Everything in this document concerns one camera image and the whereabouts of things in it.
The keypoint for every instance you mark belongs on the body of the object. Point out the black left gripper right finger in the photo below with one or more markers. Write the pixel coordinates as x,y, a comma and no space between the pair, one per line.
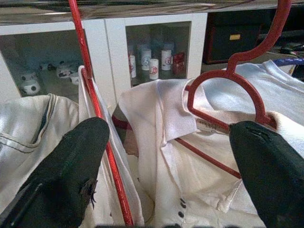
273,178

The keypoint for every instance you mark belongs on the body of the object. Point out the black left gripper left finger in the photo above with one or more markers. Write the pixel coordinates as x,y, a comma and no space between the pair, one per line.
59,171

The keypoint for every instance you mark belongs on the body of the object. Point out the red plastic clothes hanger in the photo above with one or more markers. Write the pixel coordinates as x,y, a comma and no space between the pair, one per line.
80,33
256,95

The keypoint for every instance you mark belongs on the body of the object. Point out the purple clothes hanger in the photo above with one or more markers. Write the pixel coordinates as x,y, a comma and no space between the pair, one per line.
288,61

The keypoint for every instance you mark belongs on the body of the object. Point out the white T-shirt with small prints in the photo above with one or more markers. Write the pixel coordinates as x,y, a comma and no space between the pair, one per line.
19,118

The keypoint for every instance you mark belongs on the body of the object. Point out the white polo shirt check trim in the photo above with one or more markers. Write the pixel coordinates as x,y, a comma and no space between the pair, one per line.
190,166

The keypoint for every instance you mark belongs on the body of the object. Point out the black and white ceramic cup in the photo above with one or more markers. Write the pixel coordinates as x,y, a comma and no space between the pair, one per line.
31,89
28,76
64,71

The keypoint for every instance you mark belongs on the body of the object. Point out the white shirt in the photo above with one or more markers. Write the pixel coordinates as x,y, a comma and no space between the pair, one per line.
285,90

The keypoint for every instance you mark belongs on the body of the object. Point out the white can with logo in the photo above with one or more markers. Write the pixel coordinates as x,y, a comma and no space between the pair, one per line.
154,69
132,66
166,59
146,59

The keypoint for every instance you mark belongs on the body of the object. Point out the white glass door cabinet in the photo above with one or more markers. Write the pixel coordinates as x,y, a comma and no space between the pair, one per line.
111,47

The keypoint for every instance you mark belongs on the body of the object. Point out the red box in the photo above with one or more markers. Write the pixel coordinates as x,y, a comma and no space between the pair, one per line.
179,63

